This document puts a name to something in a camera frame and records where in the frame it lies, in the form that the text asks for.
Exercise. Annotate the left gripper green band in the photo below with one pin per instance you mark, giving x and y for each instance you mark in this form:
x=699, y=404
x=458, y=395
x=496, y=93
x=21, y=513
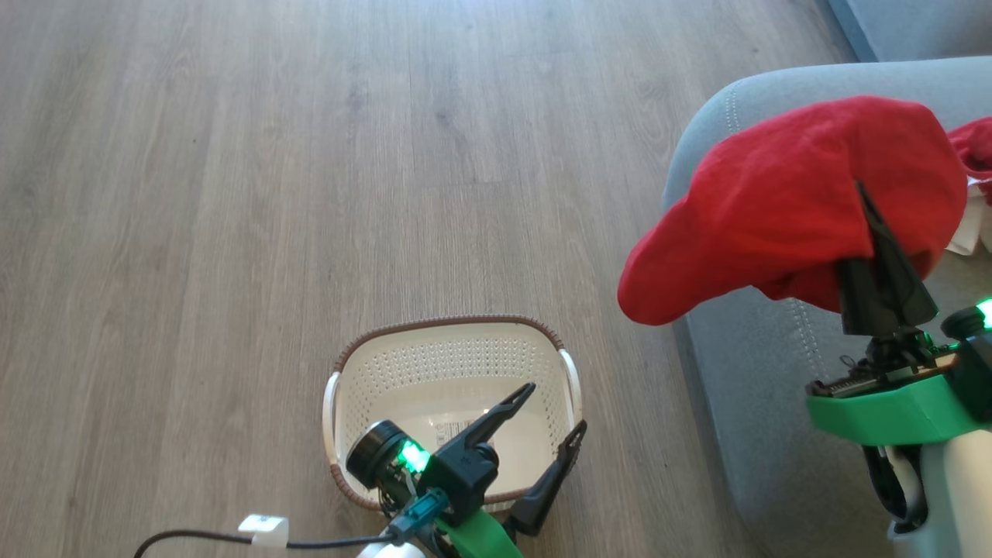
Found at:
x=480, y=539

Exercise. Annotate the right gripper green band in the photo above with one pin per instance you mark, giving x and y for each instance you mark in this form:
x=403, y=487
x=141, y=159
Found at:
x=891, y=411

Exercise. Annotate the white garment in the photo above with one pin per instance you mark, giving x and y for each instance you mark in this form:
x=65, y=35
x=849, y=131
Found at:
x=969, y=225

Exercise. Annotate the plain red garment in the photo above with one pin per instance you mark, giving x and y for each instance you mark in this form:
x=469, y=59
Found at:
x=775, y=209

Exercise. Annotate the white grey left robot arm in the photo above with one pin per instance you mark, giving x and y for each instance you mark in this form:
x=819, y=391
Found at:
x=387, y=552

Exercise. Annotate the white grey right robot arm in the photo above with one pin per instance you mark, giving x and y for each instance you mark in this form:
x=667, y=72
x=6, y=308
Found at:
x=957, y=496

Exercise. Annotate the white laundry basket brown rim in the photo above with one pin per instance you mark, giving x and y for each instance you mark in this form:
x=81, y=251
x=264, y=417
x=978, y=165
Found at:
x=434, y=364

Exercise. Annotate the grey fabric sofa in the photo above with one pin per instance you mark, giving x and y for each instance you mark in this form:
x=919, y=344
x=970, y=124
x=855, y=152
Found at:
x=775, y=434

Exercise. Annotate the blue grey upholstered panel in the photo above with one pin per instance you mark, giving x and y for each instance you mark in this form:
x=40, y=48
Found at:
x=922, y=27

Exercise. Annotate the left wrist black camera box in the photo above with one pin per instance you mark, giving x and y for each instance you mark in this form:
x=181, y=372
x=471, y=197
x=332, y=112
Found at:
x=465, y=477

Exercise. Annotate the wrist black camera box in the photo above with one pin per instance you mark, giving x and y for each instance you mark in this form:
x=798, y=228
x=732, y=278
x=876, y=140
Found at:
x=978, y=380
x=465, y=477

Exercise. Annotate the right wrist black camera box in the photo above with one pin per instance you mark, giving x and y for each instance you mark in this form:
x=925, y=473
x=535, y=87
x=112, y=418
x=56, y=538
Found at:
x=978, y=380

